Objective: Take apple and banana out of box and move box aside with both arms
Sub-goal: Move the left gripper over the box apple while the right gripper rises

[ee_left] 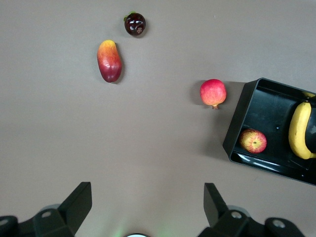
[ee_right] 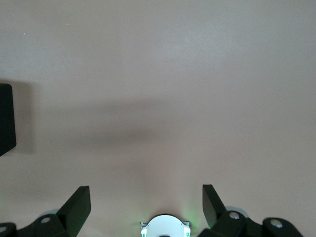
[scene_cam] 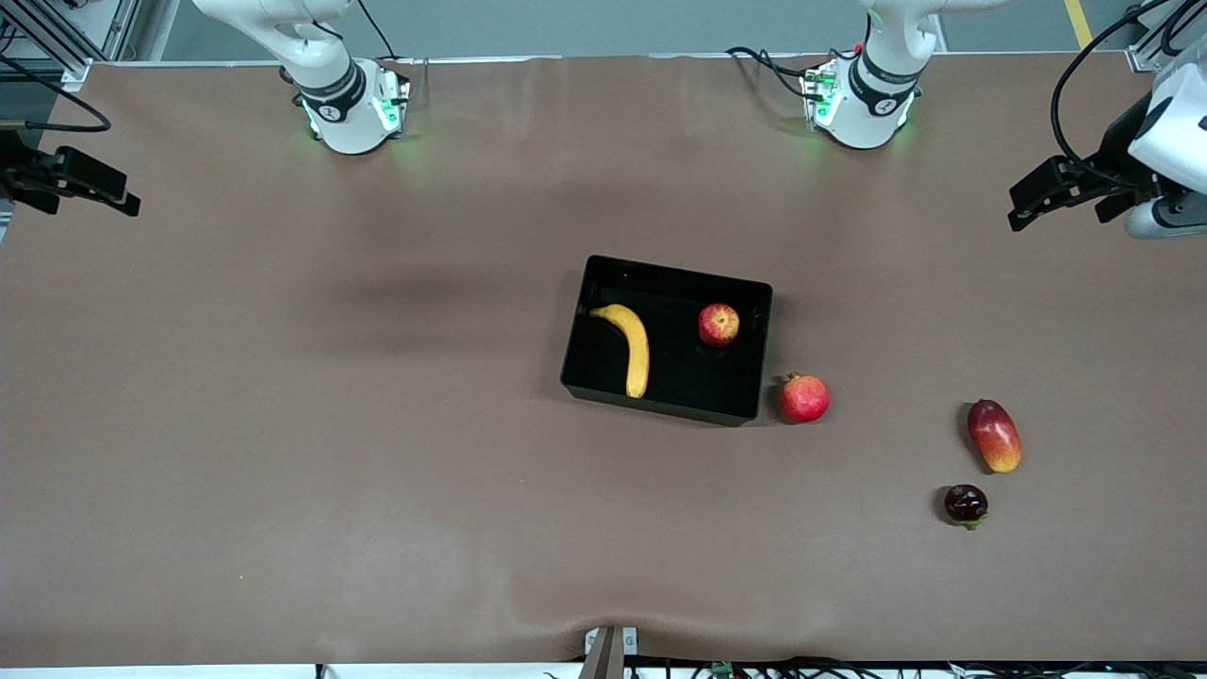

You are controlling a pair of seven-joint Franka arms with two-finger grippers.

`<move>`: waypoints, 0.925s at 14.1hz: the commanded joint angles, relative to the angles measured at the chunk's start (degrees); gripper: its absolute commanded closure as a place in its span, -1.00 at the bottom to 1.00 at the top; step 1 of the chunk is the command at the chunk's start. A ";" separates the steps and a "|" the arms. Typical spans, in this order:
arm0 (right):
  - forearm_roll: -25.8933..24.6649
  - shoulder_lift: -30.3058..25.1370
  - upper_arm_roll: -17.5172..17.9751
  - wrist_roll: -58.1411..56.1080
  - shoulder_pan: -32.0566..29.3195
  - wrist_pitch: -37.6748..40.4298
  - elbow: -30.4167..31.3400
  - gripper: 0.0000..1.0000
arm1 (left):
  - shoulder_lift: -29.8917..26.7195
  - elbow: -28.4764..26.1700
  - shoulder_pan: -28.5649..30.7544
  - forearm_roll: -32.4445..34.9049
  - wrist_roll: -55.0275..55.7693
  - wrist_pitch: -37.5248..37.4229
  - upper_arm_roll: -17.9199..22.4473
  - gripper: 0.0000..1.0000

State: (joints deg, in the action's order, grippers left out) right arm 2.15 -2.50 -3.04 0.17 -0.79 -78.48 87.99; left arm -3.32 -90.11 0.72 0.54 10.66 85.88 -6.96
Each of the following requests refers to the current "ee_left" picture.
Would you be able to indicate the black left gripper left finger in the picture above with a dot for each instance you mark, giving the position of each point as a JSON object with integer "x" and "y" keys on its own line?
{"x": 74, "y": 205}

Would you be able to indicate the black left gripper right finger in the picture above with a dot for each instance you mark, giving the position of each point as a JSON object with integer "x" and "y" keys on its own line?
{"x": 214, "y": 207}

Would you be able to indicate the red yellow apple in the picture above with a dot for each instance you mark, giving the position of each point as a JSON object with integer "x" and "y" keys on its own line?
{"x": 253, "y": 141}

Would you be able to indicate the black plastic box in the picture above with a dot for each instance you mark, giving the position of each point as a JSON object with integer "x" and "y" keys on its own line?
{"x": 269, "y": 116}

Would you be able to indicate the yellow banana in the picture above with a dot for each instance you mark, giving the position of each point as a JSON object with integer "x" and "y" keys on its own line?
{"x": 297, "y": 128}

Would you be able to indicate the brown table cover mat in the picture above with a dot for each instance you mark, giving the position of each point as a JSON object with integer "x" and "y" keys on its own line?
{"x": 158, "y": 135}

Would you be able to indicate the red pomegranate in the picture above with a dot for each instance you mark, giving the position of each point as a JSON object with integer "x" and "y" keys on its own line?
{"x": 212, "y": 92}

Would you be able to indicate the red yellow mango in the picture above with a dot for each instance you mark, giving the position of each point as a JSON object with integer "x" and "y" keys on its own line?
{"x": 108, "y": 61}

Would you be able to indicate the dark purple mangosteen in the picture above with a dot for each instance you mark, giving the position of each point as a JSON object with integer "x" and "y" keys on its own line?
{"x": 134, "y": 24}

